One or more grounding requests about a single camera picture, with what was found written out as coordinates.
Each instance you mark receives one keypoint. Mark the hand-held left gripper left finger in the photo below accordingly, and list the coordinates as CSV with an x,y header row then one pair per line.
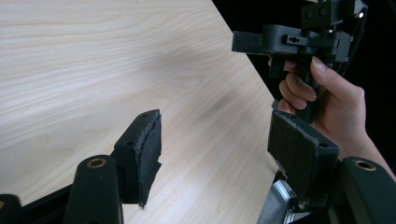
x,y
137,161

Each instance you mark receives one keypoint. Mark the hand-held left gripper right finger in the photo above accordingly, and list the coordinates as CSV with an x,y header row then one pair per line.
x,y
302,158

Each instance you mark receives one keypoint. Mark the silver metal table frame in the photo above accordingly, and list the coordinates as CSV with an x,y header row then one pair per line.
x,y
280,202

